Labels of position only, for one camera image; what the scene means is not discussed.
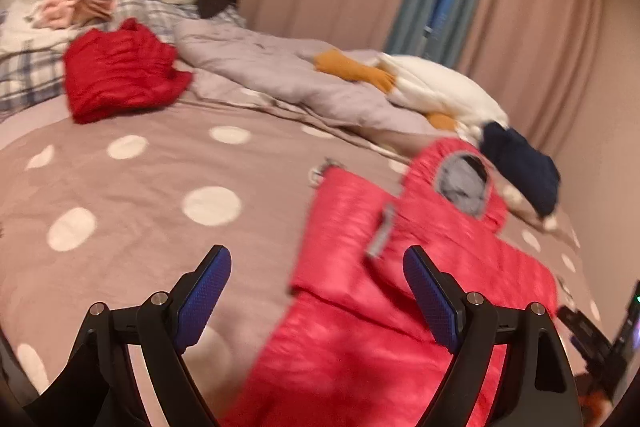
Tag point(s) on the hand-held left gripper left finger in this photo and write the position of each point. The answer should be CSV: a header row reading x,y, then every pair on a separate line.
x,y
205,299

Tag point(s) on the pile of pink clothes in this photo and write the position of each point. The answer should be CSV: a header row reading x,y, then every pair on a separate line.
x,y
80,7

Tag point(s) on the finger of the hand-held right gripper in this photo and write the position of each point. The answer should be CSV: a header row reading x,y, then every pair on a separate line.
x,y
582,332

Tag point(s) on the plaid bed sheet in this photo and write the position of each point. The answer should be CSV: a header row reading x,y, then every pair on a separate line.
x,y
30,77

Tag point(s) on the polka dot bedspread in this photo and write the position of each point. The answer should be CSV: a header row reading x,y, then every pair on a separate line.
x,y
150,167

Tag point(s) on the red folded down jacket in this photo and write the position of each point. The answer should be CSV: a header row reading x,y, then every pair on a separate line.
x,y
120,72

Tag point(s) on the white plush goose toy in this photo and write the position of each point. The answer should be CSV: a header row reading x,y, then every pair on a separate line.
x,y
440,92

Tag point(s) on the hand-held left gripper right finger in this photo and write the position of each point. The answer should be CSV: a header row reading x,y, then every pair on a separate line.
x,y
432,302

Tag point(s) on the lilac quilt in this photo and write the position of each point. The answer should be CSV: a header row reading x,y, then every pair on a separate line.
x,y
280,67

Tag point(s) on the pink down jacket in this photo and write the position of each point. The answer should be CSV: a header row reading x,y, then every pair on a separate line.
x,y
350,347

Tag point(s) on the navy folded garment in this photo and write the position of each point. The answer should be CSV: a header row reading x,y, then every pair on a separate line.
x,y
525,172

